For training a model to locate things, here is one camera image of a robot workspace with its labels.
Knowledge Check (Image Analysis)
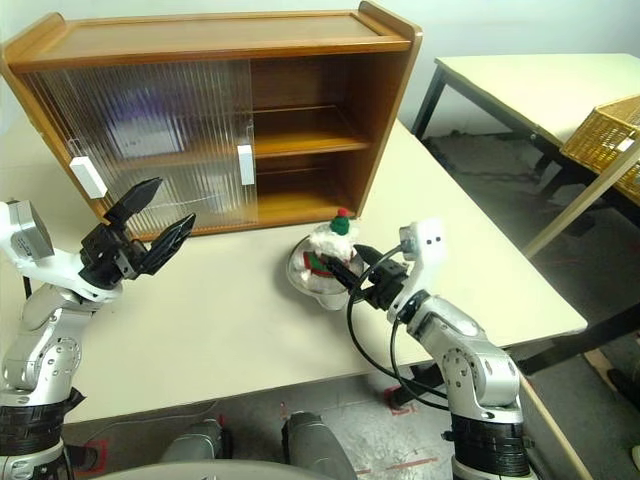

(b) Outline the grey rounded shape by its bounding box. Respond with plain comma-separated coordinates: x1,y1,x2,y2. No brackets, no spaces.
280,410,359,480
158,418,234,466

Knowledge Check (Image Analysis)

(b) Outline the yellow wicker basket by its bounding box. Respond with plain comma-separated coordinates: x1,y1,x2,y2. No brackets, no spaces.
559,94,640,207

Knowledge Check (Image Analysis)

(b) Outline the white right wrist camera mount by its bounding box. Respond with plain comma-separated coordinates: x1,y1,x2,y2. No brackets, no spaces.
387,217,446,314

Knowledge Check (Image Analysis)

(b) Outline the clear ribbed sliding door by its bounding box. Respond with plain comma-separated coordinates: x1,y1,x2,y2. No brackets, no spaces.
29,59,260,234
19,62,254,236

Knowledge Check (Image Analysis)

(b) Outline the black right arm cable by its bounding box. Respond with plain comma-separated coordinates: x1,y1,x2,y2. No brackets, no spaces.
344,243,454,412

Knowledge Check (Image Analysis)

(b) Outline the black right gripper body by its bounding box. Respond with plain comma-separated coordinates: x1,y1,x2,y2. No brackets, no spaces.
349,258,410,312

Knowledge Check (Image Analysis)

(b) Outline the purple plastic tissue pack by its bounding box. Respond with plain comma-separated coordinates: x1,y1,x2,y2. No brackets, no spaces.
112,82,189,159

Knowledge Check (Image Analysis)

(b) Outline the beige wooden plank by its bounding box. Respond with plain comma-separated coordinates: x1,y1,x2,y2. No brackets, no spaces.
517,374,596,480

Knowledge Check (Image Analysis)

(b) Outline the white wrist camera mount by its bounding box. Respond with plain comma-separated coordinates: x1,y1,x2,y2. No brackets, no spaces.
387,217,446,314
0,198,124,304

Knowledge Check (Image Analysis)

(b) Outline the snowman toy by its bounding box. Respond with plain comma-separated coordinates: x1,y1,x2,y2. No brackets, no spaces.
286,207,362,312

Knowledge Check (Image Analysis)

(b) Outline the white rectangular door handle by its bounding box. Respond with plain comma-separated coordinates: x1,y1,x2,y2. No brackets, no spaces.
236,144,257,187
68,155,109,200

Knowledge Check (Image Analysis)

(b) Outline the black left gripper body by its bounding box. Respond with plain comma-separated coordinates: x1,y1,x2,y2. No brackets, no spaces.
78,219,154,290

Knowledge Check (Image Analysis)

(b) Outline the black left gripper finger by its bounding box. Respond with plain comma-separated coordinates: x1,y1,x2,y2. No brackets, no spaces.
135,212,197,277
103,176,165,229

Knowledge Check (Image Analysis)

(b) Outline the beige table with black legs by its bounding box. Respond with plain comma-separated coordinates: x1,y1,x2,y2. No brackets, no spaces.
410,52,640,376

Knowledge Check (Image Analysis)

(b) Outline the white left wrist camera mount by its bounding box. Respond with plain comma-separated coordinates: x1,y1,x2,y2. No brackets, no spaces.
0,198,124,304

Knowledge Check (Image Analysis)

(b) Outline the brown wooden cabinet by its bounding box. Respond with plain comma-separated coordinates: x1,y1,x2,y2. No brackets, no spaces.
1,0,425,237

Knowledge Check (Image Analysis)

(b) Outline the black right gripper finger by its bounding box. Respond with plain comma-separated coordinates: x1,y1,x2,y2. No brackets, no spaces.
322,255,361,292
353,243,385,267

